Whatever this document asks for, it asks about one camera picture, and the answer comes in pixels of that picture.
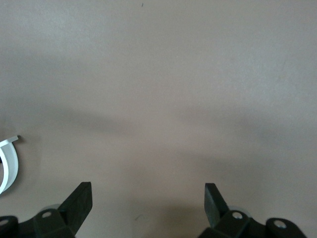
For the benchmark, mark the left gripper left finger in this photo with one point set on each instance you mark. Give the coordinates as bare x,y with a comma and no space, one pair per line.
62,223

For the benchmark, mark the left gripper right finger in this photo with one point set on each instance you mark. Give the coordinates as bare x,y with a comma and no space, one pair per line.
227,225

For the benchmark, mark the white curved plastic bracket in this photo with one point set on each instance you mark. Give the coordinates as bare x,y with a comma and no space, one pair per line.
11,161

